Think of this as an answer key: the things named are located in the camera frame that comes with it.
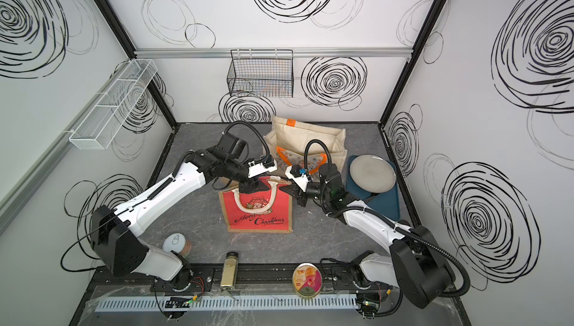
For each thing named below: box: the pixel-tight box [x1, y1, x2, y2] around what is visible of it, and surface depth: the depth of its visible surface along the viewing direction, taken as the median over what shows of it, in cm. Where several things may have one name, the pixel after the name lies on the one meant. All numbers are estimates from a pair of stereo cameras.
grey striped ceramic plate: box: [349, 154, 397, 194], surface depth 102 cm
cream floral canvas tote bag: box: [263, 115, 348, 176], surface depth 95 cm
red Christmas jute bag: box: [218, 175, 293, 233], surface depth 81 cm
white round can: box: [162, 233, 187, 253], surface depth 78 cm
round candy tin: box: [292, 262, 323, 299], surface depth 72 cm
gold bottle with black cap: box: [220, 251, 239, 290], surface depth 74 cm
